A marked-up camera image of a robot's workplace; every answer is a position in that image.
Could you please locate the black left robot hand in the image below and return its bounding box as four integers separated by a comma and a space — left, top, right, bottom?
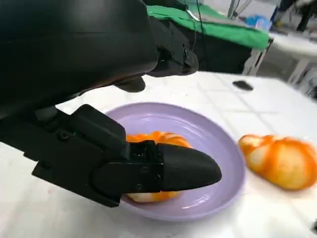
0, 0, 223, 208

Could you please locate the orange white toy bread roll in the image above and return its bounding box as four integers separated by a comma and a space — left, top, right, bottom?
238, 134, 317, 191
124, 130, 193, 204

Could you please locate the black desk under cloth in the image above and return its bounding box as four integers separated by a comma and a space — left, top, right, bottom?
190, 27, 256, 74

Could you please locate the green cloth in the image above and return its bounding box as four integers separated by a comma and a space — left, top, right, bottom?
146, 4, 271, 52

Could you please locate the lilac plate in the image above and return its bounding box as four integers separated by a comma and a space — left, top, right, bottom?
103, 102, 247, 222

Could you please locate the blue plastic bag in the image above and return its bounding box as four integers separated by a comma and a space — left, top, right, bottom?
244, 14, 272, 31

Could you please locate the white workshop table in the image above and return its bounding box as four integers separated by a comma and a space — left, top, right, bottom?
268, 31, 317, 84

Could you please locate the black hanging cable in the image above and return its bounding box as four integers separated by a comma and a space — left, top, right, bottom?
190, 0, 208, 72

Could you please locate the black table cable hole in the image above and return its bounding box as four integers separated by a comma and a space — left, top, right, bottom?
232, 80, 255, 92

